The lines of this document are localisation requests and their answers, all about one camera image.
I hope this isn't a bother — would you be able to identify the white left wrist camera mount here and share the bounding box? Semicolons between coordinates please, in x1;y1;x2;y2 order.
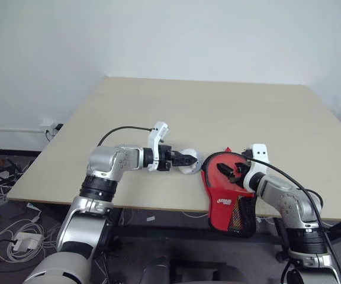
146;121;172;173

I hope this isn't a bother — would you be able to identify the red black paddle case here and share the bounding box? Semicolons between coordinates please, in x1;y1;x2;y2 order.
200;146;258;239

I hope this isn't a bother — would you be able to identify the black table frame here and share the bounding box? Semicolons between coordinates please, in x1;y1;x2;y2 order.
107;206;341;247

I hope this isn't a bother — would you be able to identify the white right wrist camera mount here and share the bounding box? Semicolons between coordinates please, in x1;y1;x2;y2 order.
242;143;271;191

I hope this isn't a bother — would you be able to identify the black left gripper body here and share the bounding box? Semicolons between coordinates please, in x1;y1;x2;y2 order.
157;144;176;172

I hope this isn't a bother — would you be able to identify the white grey round object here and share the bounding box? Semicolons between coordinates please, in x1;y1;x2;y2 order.
179;147;203;176

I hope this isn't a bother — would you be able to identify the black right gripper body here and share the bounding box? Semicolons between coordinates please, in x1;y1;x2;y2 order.
233;161;253;186

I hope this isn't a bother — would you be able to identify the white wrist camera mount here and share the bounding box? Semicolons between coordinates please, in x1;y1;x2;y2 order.
146;121;172;173
242;143;271;191

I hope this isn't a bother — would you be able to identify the white power adapter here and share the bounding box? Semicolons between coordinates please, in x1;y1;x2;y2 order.
11;231;38;252

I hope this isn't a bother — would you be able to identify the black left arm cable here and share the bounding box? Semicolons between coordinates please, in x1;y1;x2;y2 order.
97;126;155;147

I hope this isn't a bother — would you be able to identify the cables and power strip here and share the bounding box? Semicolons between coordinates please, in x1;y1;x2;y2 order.
0;218;59;270

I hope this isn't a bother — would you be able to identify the white wall socket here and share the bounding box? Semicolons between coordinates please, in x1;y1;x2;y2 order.
39;118;56;134

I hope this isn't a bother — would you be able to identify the white wall cable conduit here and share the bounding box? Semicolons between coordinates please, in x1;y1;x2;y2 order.
0;127;46;133

